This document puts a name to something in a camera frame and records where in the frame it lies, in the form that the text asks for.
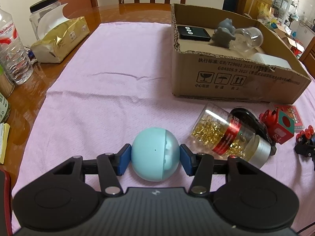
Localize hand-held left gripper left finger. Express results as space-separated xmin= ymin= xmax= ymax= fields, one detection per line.
xmin=50 ymin=145 xmax=132 ymax=197

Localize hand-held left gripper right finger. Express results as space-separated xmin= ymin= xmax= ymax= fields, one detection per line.
xmin=179 ymin=144 xmax=265 ymax=194

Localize teal earbuds case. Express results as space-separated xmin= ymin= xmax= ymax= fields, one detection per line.
xmin=131 ymin=127 xmax=181 ymax=180

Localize cardboard box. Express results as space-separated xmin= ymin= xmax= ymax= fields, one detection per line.
xmin=170 ymin=3 xmax=312 ymax=104

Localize black digital pocket scale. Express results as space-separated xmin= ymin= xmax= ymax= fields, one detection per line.
xmin=177 ymin=26 xmax=211 ymax=42

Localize grey rubber toy figure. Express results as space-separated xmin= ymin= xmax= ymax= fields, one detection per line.
xmin=209 ymin=18 xmax=237 ymax=48

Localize white plastic container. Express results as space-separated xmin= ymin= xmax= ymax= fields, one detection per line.
xmin=251 ymin=52 xmax=292 ymax=70

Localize clear plastic cup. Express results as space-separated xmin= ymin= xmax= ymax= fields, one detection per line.
xmin=230 ymin=27 xmax=264 ymax=53

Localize clear bottle of gold capsules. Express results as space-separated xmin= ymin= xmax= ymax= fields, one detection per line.
xmin=189 ymin=103 xmax=271 ymax=170

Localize pink towel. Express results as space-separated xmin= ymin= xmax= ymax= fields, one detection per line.
xmin=11 ymin=21 xmax=315 ymax=236

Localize black oval case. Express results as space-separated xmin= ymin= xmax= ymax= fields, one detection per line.
xmin=230 ymin=107 xmax=277 ymax=156

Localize red toy cube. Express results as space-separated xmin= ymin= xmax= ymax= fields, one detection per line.
xmin=258 ymin=108 xmax=295 ymax=145

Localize red flat card box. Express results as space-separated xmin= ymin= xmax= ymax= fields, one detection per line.
xmin=269 ymin=102 xmax=306 ymax=129

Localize black toy car red wheels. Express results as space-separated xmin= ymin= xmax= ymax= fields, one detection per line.
xmin=294 ymin=125 xmax=315 ymax=171

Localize yellow note pad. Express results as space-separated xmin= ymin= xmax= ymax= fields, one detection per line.
xmin=0 ymin=122 xmax=11 ymax=165

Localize phone in red case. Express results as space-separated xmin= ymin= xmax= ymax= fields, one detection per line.
xmin=0 ymin=170 xmax=13 ymax=236

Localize dark-lidded white jar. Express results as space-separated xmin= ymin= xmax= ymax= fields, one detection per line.
xmin=0 ymin=95 xmax=11 ymax=123

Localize gold tissue pack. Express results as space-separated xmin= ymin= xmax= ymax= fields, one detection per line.
xmin=31 ymin=3 xmax=89 ymax=63

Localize toothpick holder with green cap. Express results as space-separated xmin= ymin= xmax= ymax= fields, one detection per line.
xmin=0 ymin=64 xmax=15 ymax=99

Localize clear plastic water bottle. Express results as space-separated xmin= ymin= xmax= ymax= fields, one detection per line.
xmin=0 ymin=4 xmax=34 ymax=85

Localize yellow plastic bags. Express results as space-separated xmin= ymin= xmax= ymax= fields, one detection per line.
xmin=257 ymin=2 xmax=271 ymax=21

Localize clear jar with black lid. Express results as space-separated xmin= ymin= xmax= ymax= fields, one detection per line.
xmin=29 ymin=0 xmax=62 ymax=41

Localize wooden cabinet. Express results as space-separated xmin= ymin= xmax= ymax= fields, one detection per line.
xmin=244 ymin=0 xmax=273 ymax=20

